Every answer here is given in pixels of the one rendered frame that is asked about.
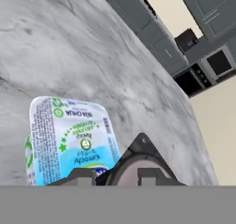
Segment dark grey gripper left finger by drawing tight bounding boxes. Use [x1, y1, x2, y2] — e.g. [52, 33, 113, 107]
[50, 168, 97, 186]

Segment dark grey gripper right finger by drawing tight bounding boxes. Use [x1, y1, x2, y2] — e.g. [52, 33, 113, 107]
[136, 168, 187, 186]

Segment large blue white yogurt container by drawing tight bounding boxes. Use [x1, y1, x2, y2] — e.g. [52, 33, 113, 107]
[24, 95, 122, 186]

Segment black oven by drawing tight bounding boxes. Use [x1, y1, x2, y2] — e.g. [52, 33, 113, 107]
[171, 65, 214, 99]

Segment silver microwave oven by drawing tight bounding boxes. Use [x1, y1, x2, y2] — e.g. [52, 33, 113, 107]
[196, 44, 236, 81]

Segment small black countertop appliance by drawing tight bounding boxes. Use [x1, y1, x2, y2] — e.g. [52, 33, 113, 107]
[174, 27, 200, 54]

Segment dark grey base cupboards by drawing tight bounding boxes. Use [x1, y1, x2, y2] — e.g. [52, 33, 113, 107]
[96, 0, 189, 77]

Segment dark grey wall cupboards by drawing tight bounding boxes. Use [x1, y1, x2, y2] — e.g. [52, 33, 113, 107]
[176, 0, 236, 43]

